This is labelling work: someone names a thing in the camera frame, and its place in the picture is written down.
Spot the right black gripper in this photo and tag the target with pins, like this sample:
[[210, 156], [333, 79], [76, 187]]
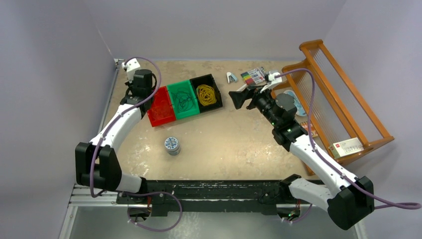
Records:
[[239, 97]]

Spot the round blue white tin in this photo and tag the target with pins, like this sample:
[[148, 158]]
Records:
[[172, 145]]

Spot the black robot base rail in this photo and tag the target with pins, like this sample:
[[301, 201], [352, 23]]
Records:
[[268, 197]]

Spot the black plastic bin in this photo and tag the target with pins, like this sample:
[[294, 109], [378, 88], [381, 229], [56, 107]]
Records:
[[207, 93]]

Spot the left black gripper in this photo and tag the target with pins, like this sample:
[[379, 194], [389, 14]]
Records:
[[130, 85]]

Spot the green plastic bin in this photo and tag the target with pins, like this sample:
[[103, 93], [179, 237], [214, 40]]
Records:
[[183, 99]]

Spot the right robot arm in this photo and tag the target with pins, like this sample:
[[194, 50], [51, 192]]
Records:
[[342, 195]]

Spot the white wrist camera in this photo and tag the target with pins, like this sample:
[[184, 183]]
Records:
[[273, 79], [130, 67]]

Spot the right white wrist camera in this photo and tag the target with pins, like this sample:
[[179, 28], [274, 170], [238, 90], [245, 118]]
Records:
[[273, 79]]

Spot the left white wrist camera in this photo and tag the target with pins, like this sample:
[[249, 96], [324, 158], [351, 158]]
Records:
[[130, 67]]

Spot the loose white marker pen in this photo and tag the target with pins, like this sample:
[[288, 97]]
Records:
[[243, 87]]

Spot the marker pen pack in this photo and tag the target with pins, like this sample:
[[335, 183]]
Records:
[[254, 77]]

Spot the red plastic bin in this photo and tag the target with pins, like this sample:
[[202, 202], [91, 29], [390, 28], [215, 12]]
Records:
[[161, 111]]

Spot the wooden rack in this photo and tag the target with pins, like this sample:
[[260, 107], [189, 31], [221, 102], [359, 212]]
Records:
[[339, 111]]

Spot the blue white plastic packet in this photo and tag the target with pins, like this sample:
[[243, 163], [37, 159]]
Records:
[[300, 110]]

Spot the white red cardboard box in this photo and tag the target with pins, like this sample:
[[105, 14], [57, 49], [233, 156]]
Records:
[[346, 147]]

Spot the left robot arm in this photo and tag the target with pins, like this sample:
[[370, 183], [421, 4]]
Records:
[[96, 161]]

